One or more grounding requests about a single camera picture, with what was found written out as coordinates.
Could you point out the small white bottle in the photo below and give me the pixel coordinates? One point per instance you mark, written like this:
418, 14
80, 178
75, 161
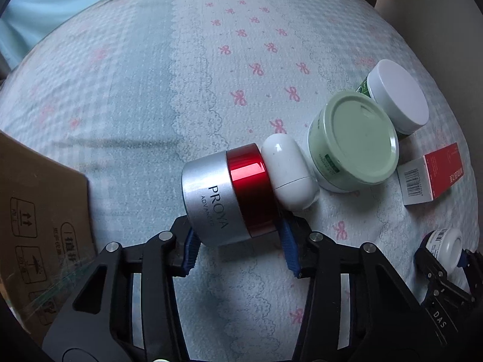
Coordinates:
449, 245

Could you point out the red and white carton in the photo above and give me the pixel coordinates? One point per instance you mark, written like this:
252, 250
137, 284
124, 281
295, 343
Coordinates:
437, 169

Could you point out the silver and red cream jar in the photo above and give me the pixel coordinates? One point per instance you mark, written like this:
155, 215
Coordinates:
219, 196

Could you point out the blue checked printed bedsheet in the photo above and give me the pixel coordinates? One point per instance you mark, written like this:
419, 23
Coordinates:
151, 83

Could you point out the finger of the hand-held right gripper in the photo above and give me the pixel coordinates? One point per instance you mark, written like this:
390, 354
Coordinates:
471, 267
430, 267

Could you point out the white capsule-shaped case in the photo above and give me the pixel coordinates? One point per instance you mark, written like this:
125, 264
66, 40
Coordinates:
286, 169

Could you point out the pale green lidded jar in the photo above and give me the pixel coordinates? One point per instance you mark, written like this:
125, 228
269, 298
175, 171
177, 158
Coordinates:
354, 139

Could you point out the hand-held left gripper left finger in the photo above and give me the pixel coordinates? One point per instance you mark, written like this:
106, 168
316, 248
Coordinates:
190, 249

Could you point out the white lidded green jar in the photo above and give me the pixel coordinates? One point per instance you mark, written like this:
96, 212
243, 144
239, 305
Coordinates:
396, 90

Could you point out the cardboard box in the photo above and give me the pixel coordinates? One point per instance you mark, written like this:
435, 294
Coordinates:
37, 215

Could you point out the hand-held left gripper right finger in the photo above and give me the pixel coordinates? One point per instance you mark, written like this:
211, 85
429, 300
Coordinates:
290, 249

